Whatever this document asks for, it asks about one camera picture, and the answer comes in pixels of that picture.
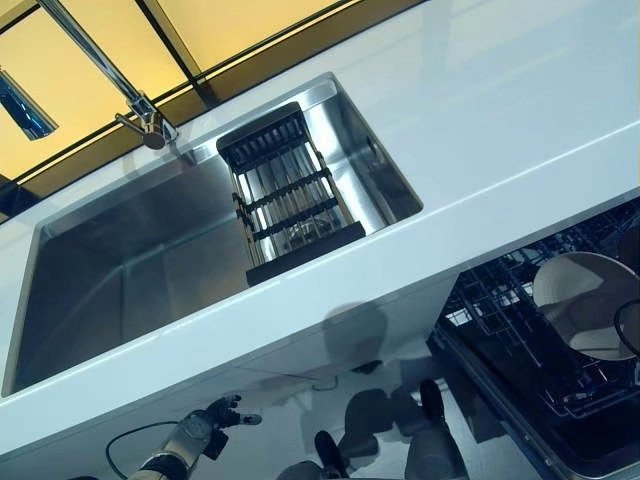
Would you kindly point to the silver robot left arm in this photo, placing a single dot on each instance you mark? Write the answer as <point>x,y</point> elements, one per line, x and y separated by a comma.
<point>180,445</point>

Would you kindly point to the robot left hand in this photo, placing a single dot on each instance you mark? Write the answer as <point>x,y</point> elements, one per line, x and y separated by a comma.
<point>225,417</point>

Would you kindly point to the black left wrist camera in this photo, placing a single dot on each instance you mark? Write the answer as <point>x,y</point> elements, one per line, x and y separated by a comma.
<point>216,446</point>

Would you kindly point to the black robot foot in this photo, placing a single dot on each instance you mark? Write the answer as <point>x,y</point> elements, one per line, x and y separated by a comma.
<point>330,452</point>
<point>432,402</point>

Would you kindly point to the silver robot right leg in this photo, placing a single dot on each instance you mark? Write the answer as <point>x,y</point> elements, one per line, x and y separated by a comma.
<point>435,455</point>

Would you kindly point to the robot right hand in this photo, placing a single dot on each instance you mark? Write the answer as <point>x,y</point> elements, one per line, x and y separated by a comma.
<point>632,242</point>

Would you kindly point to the stainless steel sink basin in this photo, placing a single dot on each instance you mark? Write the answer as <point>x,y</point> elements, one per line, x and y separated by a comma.
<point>125,260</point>

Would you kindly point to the metal sink drain strainer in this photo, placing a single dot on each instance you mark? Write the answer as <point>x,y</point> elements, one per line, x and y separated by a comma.
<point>301,235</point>

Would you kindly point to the black robot right foot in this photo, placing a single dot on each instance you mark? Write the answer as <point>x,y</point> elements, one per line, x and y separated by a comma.
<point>432,402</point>

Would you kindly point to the cream ceramic plate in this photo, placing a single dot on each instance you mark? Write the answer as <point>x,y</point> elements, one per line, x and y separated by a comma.
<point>585,290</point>

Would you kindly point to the chrome gooseneck kitchen faucet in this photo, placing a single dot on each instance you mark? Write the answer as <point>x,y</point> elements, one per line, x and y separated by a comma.
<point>145,112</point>

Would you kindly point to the black dish drying rack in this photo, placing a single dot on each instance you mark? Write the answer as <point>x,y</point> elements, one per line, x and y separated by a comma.
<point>290,200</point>

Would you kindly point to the silver robot leg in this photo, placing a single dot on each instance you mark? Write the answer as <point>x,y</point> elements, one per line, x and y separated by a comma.
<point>435,455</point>
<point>305,472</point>

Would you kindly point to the black robot left foot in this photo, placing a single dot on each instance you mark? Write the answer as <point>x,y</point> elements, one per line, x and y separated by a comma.
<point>330,452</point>

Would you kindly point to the silver robot left leg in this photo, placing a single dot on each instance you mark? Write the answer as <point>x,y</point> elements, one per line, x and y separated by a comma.
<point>305,472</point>

